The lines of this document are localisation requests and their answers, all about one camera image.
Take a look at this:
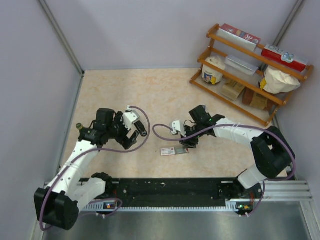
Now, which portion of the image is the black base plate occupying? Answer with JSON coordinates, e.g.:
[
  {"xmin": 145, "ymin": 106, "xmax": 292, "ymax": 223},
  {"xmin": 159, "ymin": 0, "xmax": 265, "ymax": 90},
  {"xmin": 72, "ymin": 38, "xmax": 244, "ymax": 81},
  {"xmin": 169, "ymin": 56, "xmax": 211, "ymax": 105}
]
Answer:
[{"xmin": 96, "ymin": 178, "xmax": 253, "ymax": 207}]

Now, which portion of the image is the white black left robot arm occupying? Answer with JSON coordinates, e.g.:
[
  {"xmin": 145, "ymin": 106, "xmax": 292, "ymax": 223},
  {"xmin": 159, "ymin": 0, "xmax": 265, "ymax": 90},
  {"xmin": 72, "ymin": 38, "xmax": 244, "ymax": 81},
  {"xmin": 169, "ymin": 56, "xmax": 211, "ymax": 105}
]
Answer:
[{"xmin": 34, "ymin": 106, "xmax": 151, "ymax": 232}]

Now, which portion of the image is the red white staple box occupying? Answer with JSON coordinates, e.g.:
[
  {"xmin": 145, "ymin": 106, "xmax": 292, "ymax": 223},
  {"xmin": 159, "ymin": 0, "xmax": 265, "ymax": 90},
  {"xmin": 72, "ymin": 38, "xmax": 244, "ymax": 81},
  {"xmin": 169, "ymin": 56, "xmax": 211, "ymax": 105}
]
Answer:
[{"xmin": 160, "ymin": 147, "xmax": 189, "ymax": 157}]

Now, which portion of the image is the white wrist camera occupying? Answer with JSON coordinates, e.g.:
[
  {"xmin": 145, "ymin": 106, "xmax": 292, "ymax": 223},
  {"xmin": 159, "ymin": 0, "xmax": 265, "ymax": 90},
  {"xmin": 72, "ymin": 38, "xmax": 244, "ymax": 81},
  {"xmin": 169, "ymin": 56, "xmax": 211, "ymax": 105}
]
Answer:
[
  {"xmin": 122, "ymin": 106, "xmax": 140, "ymax": 131},
  {"xmin": 170, "ymin": 120, "xmax": 186, "ymax": 137}
]

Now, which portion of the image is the white jar yellow label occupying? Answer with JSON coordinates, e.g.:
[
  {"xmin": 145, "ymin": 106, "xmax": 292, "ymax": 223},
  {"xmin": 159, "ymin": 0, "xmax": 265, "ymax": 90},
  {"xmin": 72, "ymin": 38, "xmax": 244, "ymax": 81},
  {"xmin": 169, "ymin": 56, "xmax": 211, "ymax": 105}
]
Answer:
[{"xmin": 201, "ymin": 56, "xmax": 226, "ymax": 85}]

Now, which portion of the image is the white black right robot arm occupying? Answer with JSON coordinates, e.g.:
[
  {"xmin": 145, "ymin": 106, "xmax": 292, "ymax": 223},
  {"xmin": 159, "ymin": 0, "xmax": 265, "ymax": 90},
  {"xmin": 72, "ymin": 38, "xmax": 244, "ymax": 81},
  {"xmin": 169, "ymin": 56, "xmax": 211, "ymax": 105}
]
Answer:
[{"xmin": 171, "ymin": 105, "xmax": 295, "ymax": 200}]

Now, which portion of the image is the red white foil box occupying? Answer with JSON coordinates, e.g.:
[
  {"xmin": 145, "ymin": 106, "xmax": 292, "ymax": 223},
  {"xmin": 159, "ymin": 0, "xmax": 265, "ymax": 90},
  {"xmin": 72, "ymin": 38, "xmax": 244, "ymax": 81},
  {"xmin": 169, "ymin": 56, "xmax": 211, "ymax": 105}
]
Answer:
[{"xmin": 216, "ymin": 23, "xmax": 261, "ymax": 52}]

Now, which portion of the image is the clear plastic tray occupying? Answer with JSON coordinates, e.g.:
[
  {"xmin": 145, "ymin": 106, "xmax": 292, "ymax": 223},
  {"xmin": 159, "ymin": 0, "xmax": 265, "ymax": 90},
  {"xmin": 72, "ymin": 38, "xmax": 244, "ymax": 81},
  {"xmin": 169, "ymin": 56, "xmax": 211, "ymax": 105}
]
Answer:
[{"xmin": 224, "ymin": 55, "xmax": 259, "ymax": 76}]

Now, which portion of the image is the white paper bag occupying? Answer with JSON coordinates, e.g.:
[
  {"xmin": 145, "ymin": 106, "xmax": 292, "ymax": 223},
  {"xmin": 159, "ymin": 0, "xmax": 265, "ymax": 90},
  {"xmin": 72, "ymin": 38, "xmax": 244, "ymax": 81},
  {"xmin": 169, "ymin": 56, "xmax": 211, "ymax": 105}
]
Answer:
[{"xmin": 259, "ymin": 65, "xmax": 301, "ymax": 95}]

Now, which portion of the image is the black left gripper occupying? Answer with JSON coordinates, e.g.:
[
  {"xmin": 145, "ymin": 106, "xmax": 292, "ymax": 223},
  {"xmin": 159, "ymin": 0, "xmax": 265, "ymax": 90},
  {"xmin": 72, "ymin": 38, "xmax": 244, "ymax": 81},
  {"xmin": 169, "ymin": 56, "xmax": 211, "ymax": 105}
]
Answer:
[{"xmin": 106, "ymin": 111, "xmax": 139, "ymax": 149}]

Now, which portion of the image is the grey slotted cable duct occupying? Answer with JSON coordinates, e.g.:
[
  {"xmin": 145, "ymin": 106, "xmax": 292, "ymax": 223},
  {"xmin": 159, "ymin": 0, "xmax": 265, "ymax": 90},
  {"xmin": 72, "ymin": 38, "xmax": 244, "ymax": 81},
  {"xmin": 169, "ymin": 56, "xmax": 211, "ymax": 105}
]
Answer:
[{"xmin": 82, "ymin": 201, "xmax": 253, "ymax": 214}]

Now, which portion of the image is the aluminium rail frame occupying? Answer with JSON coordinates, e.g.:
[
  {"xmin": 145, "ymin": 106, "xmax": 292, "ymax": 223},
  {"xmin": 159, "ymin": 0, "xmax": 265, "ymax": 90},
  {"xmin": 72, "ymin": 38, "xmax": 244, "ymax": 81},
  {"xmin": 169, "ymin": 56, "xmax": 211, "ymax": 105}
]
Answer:
[{"xmin": 43, "ymin": 179, "xmax": 313, "ymax": 203}]

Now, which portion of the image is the brown paper package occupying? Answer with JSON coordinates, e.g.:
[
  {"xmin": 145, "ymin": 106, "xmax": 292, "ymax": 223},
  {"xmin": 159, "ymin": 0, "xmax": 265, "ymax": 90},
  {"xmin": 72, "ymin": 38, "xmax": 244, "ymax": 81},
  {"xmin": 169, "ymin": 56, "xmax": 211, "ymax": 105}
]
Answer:
[{"xmin": 242, "ymin": 88, "xmax": 275, "ymax": 111}]

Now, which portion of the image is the wooden three-tier rack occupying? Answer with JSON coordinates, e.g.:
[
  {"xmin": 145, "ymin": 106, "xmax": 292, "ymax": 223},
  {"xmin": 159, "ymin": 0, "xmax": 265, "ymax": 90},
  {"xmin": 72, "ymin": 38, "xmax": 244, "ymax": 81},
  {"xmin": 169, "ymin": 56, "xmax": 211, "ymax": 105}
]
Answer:
[{"xmin": 189, "ymin": 24, "xmax": 314, "ymax": 126}]

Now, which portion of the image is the green glass bottle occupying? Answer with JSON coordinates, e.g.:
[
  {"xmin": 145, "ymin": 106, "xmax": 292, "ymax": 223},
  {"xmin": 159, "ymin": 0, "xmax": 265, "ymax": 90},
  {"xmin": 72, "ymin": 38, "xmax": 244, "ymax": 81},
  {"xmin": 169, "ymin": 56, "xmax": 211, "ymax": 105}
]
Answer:
[{"xmin": 75, "ymin": 123, "xmax": 84, "ymax": 132}]

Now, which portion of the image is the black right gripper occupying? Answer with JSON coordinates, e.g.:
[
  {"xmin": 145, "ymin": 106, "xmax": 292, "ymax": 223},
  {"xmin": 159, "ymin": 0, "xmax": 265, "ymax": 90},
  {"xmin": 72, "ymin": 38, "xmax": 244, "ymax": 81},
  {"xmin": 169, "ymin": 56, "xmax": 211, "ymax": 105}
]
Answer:
[{"xmin": 179, "ymin": 123, "xmax": 204, "ymax": 149}]

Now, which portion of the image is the red cling wrap box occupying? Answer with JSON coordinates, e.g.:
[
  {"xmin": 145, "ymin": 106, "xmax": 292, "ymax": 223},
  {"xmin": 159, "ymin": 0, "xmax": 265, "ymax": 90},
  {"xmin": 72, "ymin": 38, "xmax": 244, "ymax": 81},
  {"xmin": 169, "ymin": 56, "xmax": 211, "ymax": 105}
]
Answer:
[{"xmin": 261, "ymin": 44, "xmax": 309, "ymax": 72}]

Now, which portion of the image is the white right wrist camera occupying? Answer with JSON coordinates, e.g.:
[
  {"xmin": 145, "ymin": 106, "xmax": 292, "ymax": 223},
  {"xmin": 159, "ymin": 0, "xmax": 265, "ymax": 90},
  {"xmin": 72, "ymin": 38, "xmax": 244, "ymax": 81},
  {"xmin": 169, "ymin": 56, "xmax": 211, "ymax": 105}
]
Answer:
[{"xmin": 170, "ymin": 120, "xmax": 186, "ymax": 137}]

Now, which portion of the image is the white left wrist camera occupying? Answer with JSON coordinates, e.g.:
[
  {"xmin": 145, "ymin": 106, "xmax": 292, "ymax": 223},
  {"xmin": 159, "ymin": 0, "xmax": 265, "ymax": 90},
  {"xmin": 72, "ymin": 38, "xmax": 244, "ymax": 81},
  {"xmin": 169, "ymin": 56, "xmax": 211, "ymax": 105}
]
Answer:
[{"xmin": 122, "ymin": 106, "xmax": 140, "ymax": 131}]

